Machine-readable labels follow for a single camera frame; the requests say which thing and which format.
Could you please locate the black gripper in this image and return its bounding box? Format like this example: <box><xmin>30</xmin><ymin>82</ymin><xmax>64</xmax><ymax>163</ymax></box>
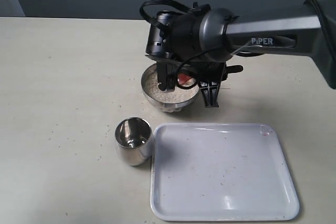
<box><xmin>146</xmin><ymin>50</ymin><xmax>227</xmax><ymax>108</ymax></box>

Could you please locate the dark red wooden spoon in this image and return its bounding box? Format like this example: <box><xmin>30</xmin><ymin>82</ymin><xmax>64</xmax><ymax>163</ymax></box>
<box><xmin>177</xmin><ymin>65</ymin><xmax>243</xmax><ymax>85</ymax></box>

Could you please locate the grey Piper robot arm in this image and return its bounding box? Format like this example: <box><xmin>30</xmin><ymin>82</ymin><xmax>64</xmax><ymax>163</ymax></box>
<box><xmin>139</xmin><ymin>0</ymin><xmax>335</xmax><ymax>108</ymax></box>

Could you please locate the steel bowl of rice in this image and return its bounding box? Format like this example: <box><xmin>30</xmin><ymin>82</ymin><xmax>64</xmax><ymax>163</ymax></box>
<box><xmin>141</xmin><ymin>64</ymin><xmax>199</xmax><ymax>113</ymax></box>

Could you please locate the steel cup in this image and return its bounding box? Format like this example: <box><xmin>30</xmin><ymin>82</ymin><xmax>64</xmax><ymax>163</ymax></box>
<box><xmin>114</xmin><ymin>117</ymin><xmax>154</xmax><ymax>166</ymax></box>

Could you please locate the white plastic tray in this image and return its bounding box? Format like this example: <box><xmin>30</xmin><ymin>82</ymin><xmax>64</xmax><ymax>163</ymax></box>
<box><xmin>150</xmin><ymin>123</ymin><xmax>300</xmax><ymax>221</ymax></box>

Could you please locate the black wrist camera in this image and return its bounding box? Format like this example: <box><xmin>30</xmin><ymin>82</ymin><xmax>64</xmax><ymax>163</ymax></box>
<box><xmin>145</xmin><ymin>10</ymin><xmax>174</xmax><ymax>58</ymax></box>

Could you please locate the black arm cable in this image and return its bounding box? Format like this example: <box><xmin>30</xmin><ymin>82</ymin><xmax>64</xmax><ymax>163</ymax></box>
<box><xmin>139</xmin><ymin>0</ymin><xmax>211</xmax><ymax>29</ymax></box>

